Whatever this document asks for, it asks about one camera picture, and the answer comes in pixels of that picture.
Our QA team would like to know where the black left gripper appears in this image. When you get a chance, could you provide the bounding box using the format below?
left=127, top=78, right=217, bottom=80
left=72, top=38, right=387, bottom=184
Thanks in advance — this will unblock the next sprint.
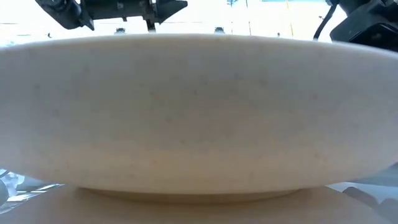
left=81, top=0, right=189, bottom=32

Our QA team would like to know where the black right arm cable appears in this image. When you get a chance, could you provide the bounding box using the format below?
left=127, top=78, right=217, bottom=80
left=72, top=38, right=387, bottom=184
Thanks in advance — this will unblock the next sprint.
left=313, top=2, right=339, bottom=41

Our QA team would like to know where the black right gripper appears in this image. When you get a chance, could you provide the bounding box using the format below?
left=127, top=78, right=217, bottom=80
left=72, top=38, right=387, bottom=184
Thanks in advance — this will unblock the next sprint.
left=329, top=0, right=398, bottom=52

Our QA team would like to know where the beige plate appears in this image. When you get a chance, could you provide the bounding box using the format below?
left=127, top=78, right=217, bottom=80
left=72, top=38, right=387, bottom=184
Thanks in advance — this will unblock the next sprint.
left=0, top=33, right=398, bottom=205

